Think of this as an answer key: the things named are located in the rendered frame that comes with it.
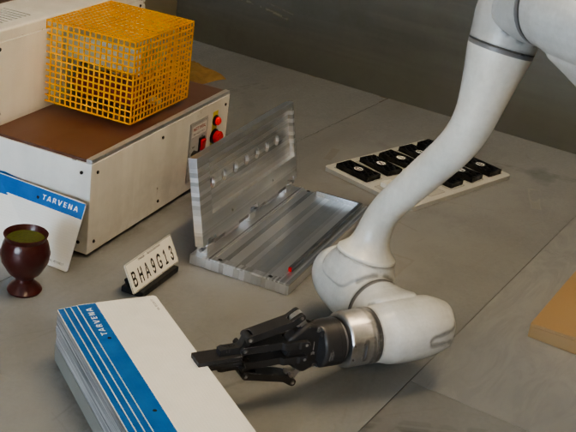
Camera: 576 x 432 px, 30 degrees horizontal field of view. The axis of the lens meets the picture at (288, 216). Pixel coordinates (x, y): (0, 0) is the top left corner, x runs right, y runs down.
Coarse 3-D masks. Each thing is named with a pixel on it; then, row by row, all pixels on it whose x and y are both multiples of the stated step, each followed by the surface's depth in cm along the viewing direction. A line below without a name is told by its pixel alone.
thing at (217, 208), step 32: (256, 128) 220; (288, 128) 235; (192, 160) 196; (224, 160) 208; (256, 160) 221; (288, 160) 234; (192, 192) 198; (224, 192) 209; (256, 192) 220; (224, 224) 208
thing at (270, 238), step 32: (288, 192) 236; (256, 224) 218; (288, 224) 221; (320, 224) 223; (352, 224) 224; (192, 256) 203; (224, 256) 204; (256, 256) 206; (288, 256) 207; (288, 288) 197
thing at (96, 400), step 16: (64, 320) 162; (64, 336) 162; (64, 352) 163; (80, 352) 156; (64, 368) 164; (80, 368) 156; (96, 368) 152; (80, 384) 157; (96, 384) 150; (80, 400) 158; (96, 400) 150; (112, 400) 145; (96, 416) 151; (112, 416) 144
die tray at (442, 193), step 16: (416, 144) 278; (352, 160) 262; (336, 176) 254; (352, 176) 253; (384, 176) 255; (496, 176) 265; (432, 192) 250; (448, 192) 251; (464, 192) 254; (416, 208) 241
